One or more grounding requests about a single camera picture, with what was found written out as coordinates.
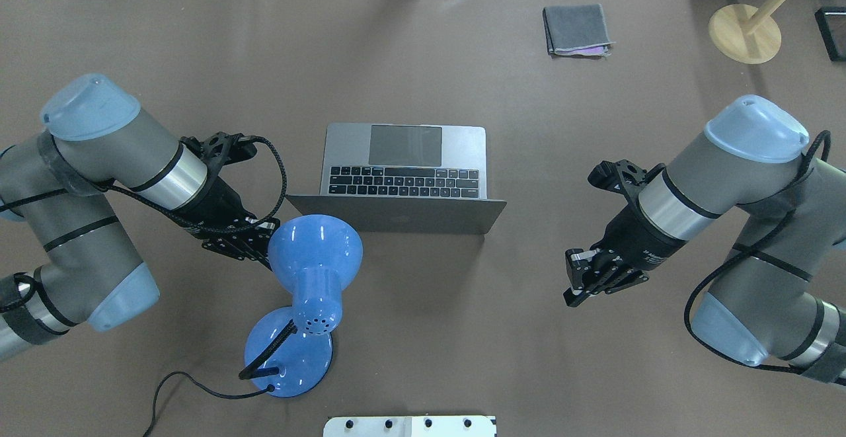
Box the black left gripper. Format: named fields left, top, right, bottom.
left=173, top=176, right=278, bottom=270

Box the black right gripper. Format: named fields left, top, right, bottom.
left=563, top=206, right=687, bottom=307

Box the grey laptop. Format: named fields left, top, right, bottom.
left=288, top=122, right=506, bottom=235

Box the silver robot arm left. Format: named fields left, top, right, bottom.
left=2, top=73, right=280, bottom=360

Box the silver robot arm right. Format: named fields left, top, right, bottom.
left=563, top=95, right=844, bottom=386

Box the blue desk lamp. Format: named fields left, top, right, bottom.
left=239, top=214, right=363, bottom=397

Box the folded grey cloth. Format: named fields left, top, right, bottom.
left=542, top=3, right=613, bottom=58

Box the wooden mug tree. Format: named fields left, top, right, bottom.
left=708, top=0, right=786, bottom=64

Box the black camera cable left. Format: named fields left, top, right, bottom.
left=99, top=135, right=289, bottom=236

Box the black camera cable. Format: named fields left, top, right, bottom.
left=684, top=130, right=833, bottom=375
left=99, top=135, right=289, bottom=236

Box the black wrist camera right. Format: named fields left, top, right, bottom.
left=588, top=159, right=666, bottom=204

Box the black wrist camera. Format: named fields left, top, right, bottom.
left=179, top=132, right=257, bottom=175
left=588, top=159, right=666, bottom=204

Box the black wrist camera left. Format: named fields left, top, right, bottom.
left=179, top=132, right=257, bottom=175

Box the black camera cable right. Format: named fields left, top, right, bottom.
left=684, top=130, right=833, bottom=375

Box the black lamp power cord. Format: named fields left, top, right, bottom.
left=143, top=371, right=276, bottom=437

